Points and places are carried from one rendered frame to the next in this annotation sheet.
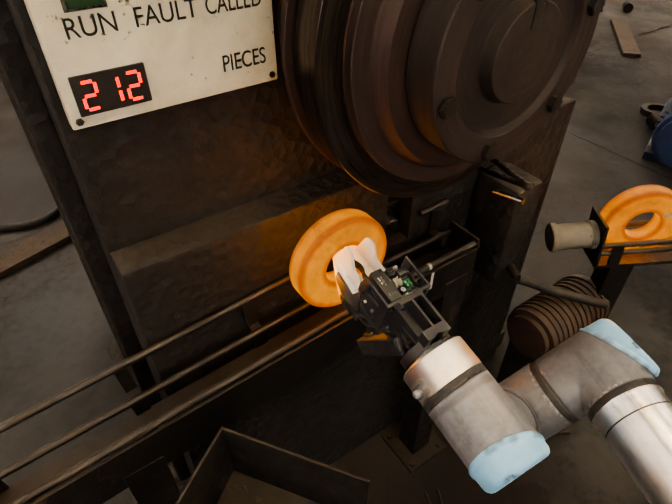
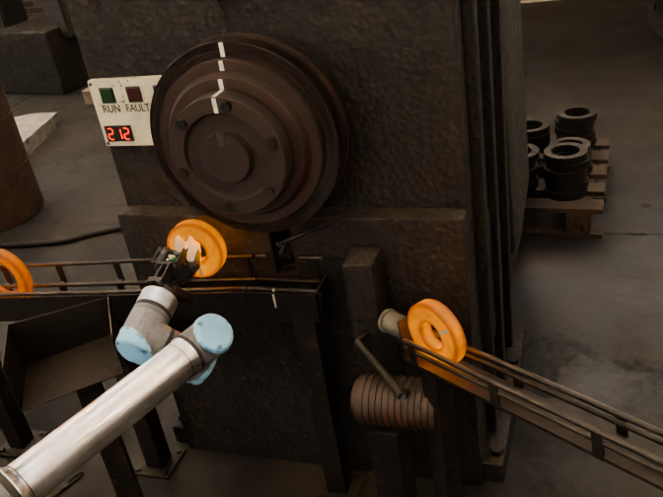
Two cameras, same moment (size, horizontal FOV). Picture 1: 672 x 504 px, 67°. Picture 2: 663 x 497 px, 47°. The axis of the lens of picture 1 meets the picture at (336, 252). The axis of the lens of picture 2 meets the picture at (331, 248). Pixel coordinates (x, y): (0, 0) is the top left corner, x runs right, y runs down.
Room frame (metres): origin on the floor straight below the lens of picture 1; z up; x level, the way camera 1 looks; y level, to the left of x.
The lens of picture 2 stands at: (-0.12, -1.67, 1.72)
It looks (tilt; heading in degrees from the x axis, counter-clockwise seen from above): 29 degrees down; 57
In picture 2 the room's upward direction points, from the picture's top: 9 degrees counter-clockwise
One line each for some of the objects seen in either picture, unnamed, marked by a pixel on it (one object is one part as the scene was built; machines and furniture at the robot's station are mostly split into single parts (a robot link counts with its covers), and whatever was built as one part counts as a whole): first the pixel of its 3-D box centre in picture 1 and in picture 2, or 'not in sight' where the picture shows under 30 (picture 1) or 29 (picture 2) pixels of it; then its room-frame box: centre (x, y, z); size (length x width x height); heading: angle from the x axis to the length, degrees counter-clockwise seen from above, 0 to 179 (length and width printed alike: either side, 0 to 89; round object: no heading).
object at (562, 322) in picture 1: (535, 370); (406, 461); (0.77, -0.50, 0.27); 0.22 x 0.13 x 0.53; 125
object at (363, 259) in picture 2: (498, 223); (367, 295); (0.84, -0.34, 0.68); 0.11 x 0.08 x 0.24; 35
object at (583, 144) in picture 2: not in sight; (477, 154); (2.43, 0.80, 0.22); 1.20 x 0.81 x 0.44; 123
